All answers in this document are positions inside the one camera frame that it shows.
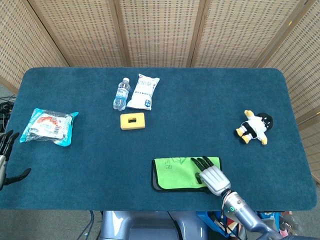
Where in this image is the black cable bundle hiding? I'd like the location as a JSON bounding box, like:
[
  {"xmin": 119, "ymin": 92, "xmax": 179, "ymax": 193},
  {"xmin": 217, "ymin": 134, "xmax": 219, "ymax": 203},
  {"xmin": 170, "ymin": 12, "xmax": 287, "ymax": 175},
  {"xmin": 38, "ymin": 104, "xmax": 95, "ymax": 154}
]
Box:
[{"xmin": 0, "ymin": 96, "xmax": 16, "ymax": 133}]

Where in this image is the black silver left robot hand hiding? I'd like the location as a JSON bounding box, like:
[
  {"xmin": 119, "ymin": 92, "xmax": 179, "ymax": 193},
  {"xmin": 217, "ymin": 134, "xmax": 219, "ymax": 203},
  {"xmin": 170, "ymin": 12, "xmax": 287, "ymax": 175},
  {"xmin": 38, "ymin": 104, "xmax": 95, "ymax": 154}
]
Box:
[{"xmin": 0, "ymin": 129, "xmax": 32, "ymax": 191}]

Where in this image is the clear plastic water bottle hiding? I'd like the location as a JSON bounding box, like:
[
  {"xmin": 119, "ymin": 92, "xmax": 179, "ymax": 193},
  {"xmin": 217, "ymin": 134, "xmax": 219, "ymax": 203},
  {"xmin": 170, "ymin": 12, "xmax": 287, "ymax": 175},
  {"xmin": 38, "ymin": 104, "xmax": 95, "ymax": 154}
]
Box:
[{"xmin": 113, "ymin": 77, "xmax": 132, "ymax": 112}]

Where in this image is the woven bamboo folding screen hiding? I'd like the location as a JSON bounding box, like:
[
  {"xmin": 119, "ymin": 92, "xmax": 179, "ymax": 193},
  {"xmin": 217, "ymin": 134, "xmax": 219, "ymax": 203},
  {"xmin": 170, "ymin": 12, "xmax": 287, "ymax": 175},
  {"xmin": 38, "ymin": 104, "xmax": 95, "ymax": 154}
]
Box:
[{"xmin": 0, "ymin": 0, "xmax": 320, "ymax": 185}]

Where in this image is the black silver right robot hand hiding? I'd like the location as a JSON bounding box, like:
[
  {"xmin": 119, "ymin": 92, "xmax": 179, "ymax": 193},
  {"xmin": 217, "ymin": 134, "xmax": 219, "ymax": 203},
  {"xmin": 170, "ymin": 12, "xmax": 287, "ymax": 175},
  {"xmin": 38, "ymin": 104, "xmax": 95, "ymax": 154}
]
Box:
[{"xmin": 190, "ymin": 156, "xmax": 231, "ymax": 197}]

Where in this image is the blue storage crate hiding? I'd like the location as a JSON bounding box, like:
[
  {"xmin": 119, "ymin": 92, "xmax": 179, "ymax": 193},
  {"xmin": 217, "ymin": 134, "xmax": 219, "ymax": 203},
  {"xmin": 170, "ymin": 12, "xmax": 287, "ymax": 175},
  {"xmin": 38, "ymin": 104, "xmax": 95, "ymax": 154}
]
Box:
[{"xmin": 196, "ymin": 211, "xmax": 230, "ymax": 238}]

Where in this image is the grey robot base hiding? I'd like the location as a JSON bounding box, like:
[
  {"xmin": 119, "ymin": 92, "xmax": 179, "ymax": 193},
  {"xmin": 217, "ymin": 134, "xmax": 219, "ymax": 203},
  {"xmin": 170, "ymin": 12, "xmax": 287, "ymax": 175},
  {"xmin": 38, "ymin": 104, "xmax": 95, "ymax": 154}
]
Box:
[{"xmin": 99, "ymin": 210, "xmax": 209, "ymax": 240}]

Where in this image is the yellow sponge block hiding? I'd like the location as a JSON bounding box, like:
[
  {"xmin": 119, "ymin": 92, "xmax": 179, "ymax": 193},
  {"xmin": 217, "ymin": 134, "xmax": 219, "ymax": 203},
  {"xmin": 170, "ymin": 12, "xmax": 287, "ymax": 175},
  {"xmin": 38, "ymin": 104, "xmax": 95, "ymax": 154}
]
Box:
[{"xmin": 119, "ymin": 112, "xmax": 146, "ymax": 131}]

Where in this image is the blue floor cable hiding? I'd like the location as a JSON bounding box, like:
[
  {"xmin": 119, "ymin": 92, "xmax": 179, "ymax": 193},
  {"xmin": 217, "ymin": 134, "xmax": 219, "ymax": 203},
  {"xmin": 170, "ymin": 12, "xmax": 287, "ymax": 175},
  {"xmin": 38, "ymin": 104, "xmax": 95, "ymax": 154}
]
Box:
[{"xmin": 77, "ymin": 210, "xmax": 95, "ymax": 240}]

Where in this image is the grey and green cloth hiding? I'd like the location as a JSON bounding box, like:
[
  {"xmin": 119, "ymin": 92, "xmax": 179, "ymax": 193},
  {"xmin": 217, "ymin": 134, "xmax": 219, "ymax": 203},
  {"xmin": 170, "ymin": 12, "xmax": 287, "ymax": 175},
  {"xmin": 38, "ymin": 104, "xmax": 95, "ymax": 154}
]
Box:
[{"xmin": 151, "ymin": 156, "xmax": 223, "ymax": 193}]

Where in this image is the white snack bag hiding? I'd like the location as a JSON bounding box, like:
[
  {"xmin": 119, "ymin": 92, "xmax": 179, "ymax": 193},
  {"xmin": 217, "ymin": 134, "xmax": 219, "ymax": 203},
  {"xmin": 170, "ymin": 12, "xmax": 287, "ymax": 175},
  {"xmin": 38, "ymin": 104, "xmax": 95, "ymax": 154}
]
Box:
[{"xmin": 126, "ymin": 73, "xmax": 161, "ymax": 111}]

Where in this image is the black white penguin plush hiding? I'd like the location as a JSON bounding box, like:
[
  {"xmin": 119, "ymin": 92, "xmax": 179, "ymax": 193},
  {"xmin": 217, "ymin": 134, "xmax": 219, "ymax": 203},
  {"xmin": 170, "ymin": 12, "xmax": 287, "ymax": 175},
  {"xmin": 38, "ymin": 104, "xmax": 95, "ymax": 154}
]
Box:
[{"xmin": 234, "ymin": 109, "xmax": 274, "ymax": 146}]

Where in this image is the teal wrapped food package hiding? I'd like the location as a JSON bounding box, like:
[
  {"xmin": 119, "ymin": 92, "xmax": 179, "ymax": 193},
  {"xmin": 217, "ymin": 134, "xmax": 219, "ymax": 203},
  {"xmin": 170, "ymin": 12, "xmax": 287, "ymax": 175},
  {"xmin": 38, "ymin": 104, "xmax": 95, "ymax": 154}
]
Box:
[{"xmin": 19, "ymin": 107, "xmax": 80, "ymax": 147}]

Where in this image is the blue table mat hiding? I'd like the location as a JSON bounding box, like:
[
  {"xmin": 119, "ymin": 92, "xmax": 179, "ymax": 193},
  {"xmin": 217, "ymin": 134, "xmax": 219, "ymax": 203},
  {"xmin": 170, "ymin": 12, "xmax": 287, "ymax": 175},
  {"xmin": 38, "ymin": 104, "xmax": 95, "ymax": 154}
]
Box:
[{"xmin": 0, "ymin": 66, "xmax": 315, "ymax": 212}]

